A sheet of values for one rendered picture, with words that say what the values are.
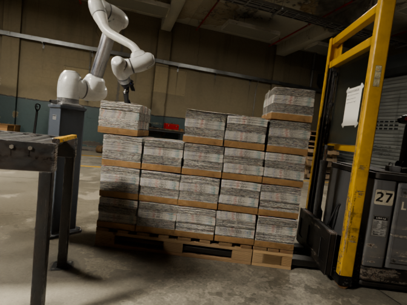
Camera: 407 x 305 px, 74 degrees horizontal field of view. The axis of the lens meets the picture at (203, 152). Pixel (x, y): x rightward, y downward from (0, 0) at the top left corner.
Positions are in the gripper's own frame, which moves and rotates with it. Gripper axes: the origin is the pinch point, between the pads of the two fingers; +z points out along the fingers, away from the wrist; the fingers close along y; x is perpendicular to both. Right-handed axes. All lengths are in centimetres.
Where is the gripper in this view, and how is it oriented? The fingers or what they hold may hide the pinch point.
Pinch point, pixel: (131, 97)
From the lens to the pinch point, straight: 223.7
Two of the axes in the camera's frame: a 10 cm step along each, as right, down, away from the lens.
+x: 9.9, 1.2, -0.2
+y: -1.2, 9.1, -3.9
